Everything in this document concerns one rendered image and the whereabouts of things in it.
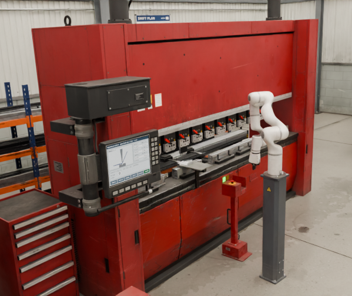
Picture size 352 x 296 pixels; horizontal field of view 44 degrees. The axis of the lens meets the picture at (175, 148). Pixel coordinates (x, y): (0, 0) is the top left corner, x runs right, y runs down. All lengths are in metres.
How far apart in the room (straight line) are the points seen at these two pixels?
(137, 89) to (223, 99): 1.87
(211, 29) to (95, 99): 1.97
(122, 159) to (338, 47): 9.36
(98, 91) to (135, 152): 0.48
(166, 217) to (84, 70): 1.52
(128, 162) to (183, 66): 1.47
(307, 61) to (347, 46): 5.84
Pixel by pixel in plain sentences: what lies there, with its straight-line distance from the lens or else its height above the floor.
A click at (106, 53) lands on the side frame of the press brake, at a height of 2.10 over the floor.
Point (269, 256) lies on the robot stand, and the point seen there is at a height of 0.25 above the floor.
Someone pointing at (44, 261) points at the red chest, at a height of 0.60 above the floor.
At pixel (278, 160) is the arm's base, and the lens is 3.74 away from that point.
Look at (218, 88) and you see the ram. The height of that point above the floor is 1.65.
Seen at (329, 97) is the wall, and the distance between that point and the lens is 11.81.
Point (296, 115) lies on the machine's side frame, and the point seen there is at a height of 1.09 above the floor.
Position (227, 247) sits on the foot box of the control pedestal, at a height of 0.10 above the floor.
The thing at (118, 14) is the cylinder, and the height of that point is 2.37.
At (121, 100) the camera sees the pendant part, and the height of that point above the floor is 1.83.
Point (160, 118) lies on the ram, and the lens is 3.79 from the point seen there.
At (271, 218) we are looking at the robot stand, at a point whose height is 0.62.
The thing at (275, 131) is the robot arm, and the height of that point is 1.40.
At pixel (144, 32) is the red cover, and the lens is 3.60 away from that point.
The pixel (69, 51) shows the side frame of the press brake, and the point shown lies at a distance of 3.34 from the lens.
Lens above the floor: 2.23
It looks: 15 degrees down
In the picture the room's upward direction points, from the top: 3 degrees counter-clockwise
